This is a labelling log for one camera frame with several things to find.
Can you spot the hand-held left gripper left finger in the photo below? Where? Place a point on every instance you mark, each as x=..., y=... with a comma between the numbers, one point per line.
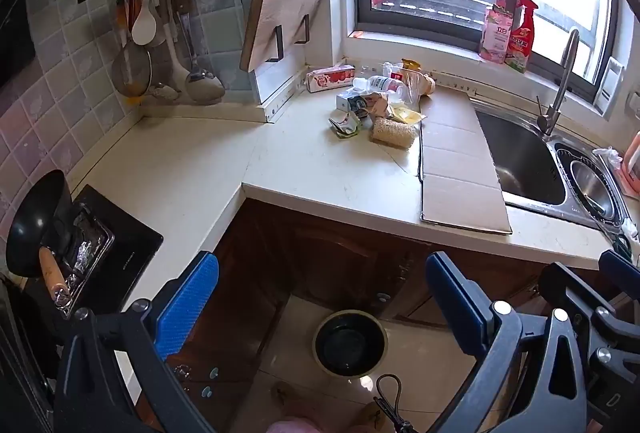
x=187, y=308

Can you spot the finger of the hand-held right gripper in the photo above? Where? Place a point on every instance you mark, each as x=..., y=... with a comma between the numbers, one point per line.
x=570, y=288
x=620, y=270

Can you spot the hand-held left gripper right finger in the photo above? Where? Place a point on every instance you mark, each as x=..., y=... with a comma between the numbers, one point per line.
x=457, y=308

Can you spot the round black trash bin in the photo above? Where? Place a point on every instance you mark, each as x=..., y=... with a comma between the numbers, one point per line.
x=350, y=343

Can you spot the loofah sponge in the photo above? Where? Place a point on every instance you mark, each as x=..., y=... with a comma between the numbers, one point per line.
x=392, y=132

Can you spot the yellow wrapper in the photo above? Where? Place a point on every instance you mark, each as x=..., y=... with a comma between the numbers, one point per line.
x=407, y=115

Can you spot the crushed green red carton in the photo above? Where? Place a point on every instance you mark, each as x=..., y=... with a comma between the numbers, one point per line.
x=345, y=125

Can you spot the brown paper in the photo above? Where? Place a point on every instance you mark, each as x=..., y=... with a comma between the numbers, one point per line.
x=380, y=105

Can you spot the beige paper cup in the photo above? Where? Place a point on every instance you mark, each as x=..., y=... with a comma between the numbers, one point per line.
x=428, y=84

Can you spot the small white blue box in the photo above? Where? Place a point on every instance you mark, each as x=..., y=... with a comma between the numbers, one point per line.
x=350, y=103

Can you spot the clear plastic bottle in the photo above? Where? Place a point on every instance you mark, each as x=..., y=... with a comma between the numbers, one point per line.
x=375, y=84

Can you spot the yellow snack packet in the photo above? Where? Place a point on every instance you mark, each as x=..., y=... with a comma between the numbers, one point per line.
x=410, y=64

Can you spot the pink milk carton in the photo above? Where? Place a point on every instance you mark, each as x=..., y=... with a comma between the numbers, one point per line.
x=327, y=80

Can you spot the black gas stove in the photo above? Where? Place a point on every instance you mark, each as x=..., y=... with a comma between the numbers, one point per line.
x=135, y=248

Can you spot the pink container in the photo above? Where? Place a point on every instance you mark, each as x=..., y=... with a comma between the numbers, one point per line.
x=631, y=168

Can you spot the white plastic bag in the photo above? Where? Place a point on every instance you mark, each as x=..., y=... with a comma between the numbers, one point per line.
x=607, y=158

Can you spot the brown wooden cabinet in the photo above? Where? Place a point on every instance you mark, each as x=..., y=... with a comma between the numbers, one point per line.
x=340, y=253

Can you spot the steel sink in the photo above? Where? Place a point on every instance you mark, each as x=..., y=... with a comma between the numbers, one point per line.
x=525, y=163

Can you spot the flat cardboard sheet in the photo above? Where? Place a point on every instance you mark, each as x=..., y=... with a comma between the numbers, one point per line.
x=460, y=163

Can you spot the steel faucet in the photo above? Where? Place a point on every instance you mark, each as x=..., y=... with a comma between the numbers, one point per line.
x=562, y=78

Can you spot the metal mesh strainer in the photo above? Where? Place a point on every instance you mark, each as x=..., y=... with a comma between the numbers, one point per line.
x=131, y=73

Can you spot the red spray bottle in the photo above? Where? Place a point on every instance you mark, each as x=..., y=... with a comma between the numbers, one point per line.
x=520, y=43

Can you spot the pink refill pouch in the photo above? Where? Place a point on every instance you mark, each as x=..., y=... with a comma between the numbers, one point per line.
x=496, y=38

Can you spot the white rice paddle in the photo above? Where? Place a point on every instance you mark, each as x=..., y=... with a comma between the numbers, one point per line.
x=144, y=25

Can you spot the wooden cutting board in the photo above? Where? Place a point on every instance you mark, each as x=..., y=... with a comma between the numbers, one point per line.
x=280, y=3

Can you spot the white wall socket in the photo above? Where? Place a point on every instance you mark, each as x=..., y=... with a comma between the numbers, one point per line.
x=607, y=85

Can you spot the black board holder bracket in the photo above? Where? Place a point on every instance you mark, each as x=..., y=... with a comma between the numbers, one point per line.
x=276, y=50

